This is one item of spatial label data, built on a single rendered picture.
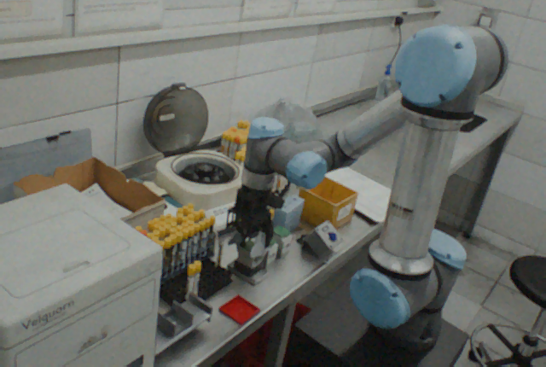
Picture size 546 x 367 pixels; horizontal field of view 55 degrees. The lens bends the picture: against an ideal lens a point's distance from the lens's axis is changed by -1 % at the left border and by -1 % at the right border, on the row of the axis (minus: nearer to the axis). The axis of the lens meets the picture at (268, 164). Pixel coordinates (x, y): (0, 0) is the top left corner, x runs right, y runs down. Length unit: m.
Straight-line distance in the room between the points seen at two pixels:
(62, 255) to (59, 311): 0.10
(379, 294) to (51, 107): 0.94
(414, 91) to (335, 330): 0.55
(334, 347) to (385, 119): 0.46
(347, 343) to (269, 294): 0.26
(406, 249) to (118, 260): 0.48
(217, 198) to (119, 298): 0.65
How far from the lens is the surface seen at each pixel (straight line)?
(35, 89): 1.43
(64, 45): 1.40
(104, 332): 0.92
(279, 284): 1.35
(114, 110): 1.60
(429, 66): 0.83
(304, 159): 1.07
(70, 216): 0.98
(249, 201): 1.21
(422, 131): 0.87
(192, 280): 1.20
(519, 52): 3.41
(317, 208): 1.58
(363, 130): 1.10
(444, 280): 1.09
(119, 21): 1.52
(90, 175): 1.54
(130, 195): 1.44
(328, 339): 1.13
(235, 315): 1.24
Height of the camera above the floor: 1.70
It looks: 25 degrees down
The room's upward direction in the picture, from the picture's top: 10 degrees clockwise
